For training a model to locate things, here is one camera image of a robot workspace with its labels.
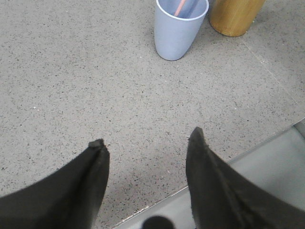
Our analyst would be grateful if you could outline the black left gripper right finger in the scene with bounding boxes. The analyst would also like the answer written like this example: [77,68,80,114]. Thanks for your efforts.
[186,127,305,229]

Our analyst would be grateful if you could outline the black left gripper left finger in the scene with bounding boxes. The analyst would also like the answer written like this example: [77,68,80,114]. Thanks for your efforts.
[0,139,110,229]

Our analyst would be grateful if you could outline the blue plastic cup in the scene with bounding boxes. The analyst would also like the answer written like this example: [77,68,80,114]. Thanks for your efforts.
[154,0,209,61]

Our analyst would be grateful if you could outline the bamboo cylindrical holder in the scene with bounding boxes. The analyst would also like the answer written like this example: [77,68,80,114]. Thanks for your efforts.
[209,0,265,37]

